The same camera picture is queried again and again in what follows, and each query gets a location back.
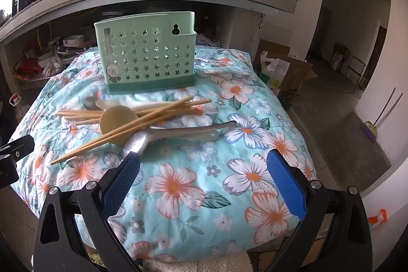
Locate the wooden stool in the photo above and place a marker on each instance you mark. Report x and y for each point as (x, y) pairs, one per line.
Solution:
(355, 73)

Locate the cardboard box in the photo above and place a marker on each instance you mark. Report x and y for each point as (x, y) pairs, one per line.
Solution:
(299, 74)

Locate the pile of wooden chopsticks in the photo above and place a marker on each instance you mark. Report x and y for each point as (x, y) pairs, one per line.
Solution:
(83, 115)

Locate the white bowl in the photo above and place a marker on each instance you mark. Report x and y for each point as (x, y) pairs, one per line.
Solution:
(73, 41)

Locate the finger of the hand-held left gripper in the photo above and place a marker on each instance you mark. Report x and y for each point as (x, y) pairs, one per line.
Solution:
(8, 173)
(22, 146)

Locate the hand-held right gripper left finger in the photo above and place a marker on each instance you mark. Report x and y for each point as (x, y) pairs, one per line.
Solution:
(122, 179)

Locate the crumpled white plastic bag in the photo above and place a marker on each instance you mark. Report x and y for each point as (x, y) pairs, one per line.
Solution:
(208, 40)

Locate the orange white spray bottle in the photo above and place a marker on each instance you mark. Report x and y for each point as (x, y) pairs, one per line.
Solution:
(377, 217)

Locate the floral blue blanket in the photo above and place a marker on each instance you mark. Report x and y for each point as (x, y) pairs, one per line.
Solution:
(191, 170)

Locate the green perforated utensil holder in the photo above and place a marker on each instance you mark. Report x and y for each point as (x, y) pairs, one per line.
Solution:
(143, 61)

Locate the white plastic shopping bag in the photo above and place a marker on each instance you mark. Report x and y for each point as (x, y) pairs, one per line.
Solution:
(275, 71)

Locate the purple broom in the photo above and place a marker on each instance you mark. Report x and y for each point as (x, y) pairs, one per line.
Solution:
(369, 131)

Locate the red packet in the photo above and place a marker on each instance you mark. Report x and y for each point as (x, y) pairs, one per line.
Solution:
(28, 69)

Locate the beige plastic ladle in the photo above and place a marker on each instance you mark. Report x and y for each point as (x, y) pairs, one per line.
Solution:
(118, 120)

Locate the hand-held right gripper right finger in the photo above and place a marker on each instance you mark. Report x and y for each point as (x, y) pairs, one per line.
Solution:
(285, 182)

